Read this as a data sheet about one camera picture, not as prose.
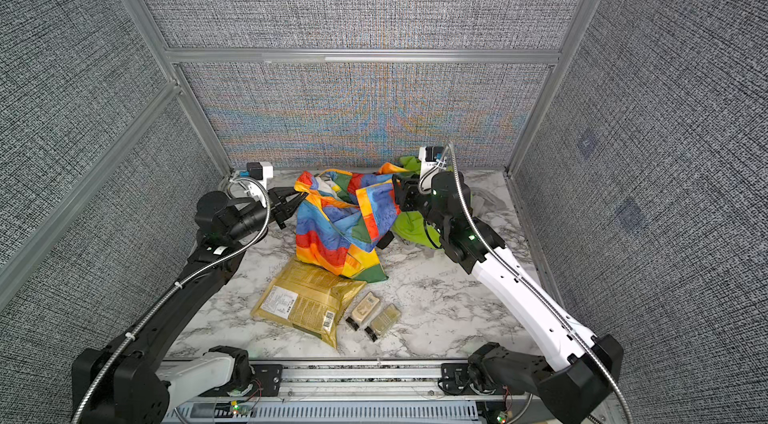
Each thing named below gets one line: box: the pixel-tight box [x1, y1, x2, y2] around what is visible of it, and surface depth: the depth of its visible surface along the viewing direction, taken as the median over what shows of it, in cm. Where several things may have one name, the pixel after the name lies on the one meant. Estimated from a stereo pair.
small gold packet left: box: [345, 291, 380, 332], surface depth 83 cm
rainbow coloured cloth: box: [294, 162, 410, 283], surface depth 74 cm
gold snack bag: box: [251, 260, 367, 348], surface depth 82 cm
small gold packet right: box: [370, 303, 402, 336], surface depth 81 cm
